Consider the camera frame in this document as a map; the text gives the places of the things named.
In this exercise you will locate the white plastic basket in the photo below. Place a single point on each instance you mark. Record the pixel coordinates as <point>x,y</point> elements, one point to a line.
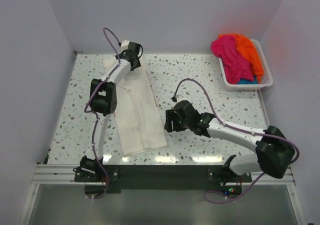
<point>265,81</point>

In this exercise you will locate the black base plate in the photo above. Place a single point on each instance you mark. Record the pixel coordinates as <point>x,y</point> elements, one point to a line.
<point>117,178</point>

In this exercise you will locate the white t shirt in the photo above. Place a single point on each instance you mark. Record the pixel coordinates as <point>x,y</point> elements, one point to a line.
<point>137,118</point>

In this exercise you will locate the orange t shirt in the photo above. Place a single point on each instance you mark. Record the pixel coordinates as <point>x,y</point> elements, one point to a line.
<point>246,48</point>

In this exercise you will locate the aluminium rail frame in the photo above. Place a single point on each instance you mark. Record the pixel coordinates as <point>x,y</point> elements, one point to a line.
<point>47,175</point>

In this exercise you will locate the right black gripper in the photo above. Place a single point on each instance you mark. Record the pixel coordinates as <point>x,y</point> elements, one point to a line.
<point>170,116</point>

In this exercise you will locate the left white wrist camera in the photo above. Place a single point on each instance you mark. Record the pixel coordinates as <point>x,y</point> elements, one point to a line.
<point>124,45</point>

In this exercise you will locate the blue t shirt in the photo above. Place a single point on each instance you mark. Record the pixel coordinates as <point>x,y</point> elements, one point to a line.
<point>247,81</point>

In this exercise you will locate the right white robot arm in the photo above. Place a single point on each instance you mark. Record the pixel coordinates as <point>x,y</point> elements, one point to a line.
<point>271,153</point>

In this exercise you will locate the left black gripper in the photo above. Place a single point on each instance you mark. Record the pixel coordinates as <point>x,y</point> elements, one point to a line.
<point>138,65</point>

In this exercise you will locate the pink t shirt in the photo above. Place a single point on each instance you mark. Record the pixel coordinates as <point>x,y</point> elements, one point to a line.
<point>235,66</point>

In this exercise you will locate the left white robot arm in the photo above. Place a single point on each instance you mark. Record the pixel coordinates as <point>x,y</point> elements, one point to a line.
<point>103,99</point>

